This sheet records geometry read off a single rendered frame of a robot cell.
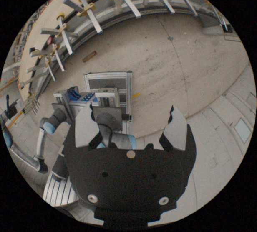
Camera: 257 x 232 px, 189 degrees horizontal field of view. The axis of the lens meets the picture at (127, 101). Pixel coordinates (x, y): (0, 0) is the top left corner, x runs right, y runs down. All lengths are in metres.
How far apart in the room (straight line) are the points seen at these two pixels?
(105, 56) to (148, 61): 0.77
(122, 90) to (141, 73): 0.46
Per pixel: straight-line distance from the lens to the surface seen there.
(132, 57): 1.43
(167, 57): 1.57
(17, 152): 0.73
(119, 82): 1.28
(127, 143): 0.41
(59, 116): 0.78
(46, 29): 0.72
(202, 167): 2.11
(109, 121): 0.51
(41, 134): 0.88
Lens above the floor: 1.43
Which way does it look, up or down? 59 degrees down
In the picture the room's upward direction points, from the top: 174 degrees counter-clockwise
